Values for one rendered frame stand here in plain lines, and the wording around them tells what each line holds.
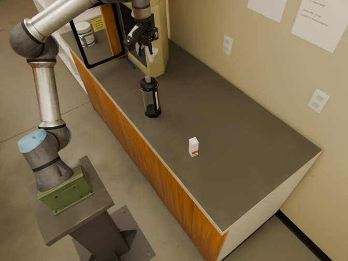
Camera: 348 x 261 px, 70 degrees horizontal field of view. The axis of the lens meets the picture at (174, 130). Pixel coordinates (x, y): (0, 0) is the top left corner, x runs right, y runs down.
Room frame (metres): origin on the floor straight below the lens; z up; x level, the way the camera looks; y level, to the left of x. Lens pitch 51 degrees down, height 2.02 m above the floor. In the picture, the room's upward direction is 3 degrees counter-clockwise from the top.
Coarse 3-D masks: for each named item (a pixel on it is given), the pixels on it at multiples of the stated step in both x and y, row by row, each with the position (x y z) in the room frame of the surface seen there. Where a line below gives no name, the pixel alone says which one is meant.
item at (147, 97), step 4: (140, 80) 1.07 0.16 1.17; (156, 84) 1.02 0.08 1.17; (144, 88) 1.00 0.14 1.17; (152, 88) 1.00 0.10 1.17; (144, 92) 1.00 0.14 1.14; (148, 92) 0.99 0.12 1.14; (144, 96) 1.00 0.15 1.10; (148, 96) 0.99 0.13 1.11; (152, 96) 1.00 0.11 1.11; (144, 100) 1.01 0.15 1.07; (148, 100) 1.00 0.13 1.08; (152, 100) 1.00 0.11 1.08; (144, 104) 1.01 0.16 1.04; (148, 104) 1.00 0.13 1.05; (152, 104) 0.99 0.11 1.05; (144, 108) 1.02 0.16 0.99; (148, 108) 1.00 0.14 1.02; (152, 108) 0.99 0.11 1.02; (148, 112) 1.00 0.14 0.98; (152, 112) 0.99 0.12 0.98
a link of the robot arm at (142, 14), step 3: (135, 9) 1.03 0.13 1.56; (138, 9) 1.02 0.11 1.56; (141, 9) 1.02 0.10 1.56; (144, 9) 1.02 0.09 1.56; (147, 9) 1.03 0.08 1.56; (150, 9) 1.05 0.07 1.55; (135, 12) 1.03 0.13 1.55; (138, 12) 1.02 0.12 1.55; (141, 12) 1.02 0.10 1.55; (144, 12) 1.02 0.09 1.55; (147, 12) 1.03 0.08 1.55; (150, 12) 1.05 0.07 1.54; (135, 15) 1.03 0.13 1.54; (138, 15) 1.02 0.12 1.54; (141, 15) 1.02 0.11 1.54; (144, 15) 1.02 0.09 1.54; (147, 15) 1.03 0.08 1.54; (150, 15) 1.04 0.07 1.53; (138, 18) 1.02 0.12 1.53; (141, 18) 1.02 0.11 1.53; (144, 18) 1.02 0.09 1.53
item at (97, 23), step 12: (84, 12) 1.49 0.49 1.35; (96, 12) 1.53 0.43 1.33; (108, 12) 1.57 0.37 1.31; (84, 24) 1.48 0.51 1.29; (96, 24) 1.52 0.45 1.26; (108, 24) 1.56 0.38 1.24; (84, 36) 1.46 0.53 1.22; (96, 36) 1.50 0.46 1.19; (108, 36) 1.55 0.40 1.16; (84, 48) 1.45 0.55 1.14; (96, 48) 1.49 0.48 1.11; (108, 48) 1.53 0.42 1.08; (120, 48) 1.58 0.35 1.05; (96, 60) 1.48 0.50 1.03
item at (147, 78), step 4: (148, 76) 1.04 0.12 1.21; (144, 80) 1.05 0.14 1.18; (148, 80) 1.03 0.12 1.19; (152, 80) 1.04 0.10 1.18; (156, 80) 1.05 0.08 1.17; (140, 84) 1.03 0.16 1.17; (144, 84) 1.01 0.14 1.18; (148, 84) 1.01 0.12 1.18; (152, 84) 1.01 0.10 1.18; (148, 88) 0.99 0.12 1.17
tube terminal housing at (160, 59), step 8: (152, 0) 1.39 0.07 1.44; (160, 0) 1.46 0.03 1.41; (152, 8) 1.39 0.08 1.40; (160, 8) 1.45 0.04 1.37; (160, 16) 1.43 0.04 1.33; (160, 24) 1.41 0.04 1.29; (160, 32) 1.41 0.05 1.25; (160, 40) 1.40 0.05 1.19; (160, 48) 1.40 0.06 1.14; (128, 56) 1.61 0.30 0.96; (160, 56) 1.40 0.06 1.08; (168, 56) 1.59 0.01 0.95; (136, 64) 1.51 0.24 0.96; (152, 64) 1.36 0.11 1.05; (160, 64) 1.40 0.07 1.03; (144, 72) 1.41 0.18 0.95; (152, 72) 1.36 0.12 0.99; (160, 72) 1.39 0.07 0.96
